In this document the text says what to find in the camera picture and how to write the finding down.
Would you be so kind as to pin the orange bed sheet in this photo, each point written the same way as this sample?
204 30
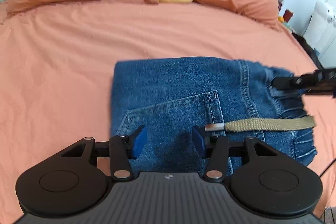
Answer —
57 63

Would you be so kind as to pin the blue denim pants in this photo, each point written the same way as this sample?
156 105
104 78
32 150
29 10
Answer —
171 96

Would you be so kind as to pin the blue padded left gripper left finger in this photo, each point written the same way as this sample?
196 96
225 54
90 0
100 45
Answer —
122 148

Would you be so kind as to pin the white plush toy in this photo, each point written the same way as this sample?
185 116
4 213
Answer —
322 15

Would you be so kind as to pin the red box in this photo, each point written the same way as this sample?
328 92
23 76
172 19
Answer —
287 15

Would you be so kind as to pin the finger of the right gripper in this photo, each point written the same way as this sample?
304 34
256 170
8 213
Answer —
318 81

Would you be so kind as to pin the orange fruit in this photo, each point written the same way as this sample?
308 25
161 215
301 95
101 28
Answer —
281 19

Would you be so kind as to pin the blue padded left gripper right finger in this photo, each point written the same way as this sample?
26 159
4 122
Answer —
213 147

